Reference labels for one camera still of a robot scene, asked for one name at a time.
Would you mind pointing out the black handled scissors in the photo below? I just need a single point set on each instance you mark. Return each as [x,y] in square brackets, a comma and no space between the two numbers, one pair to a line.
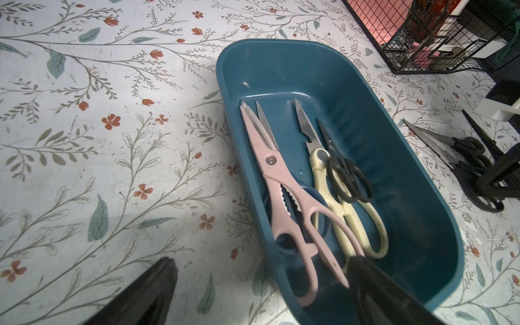
[465,158]

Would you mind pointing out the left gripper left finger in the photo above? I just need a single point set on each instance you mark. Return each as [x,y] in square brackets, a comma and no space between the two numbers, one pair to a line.
[146,301]

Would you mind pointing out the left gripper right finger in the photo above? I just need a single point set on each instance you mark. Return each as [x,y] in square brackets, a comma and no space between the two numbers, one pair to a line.
[380,300]

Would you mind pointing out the small black scissors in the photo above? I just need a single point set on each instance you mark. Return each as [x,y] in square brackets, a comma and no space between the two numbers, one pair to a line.
[348,181]

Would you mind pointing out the all black scissors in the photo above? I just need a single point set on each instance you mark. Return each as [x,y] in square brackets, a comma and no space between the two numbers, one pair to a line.
[483,142]

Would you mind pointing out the pink kitchen scissors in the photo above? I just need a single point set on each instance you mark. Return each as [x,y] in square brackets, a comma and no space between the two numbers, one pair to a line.
[327,256]

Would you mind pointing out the black wire desk organizer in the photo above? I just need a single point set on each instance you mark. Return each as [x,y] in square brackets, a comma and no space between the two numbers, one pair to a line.
[441,37]

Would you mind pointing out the cream kitchen scissors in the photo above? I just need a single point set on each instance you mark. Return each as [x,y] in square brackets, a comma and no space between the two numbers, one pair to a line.
[319,156]

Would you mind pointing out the teal plastic storage box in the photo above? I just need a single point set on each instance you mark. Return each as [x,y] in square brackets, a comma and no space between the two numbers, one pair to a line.
[425,248]

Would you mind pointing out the blue handled scissors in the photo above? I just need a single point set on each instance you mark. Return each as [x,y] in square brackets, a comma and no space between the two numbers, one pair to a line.
[293,203]

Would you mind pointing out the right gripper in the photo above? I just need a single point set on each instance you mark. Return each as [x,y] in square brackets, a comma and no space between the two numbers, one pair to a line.
[505,166]

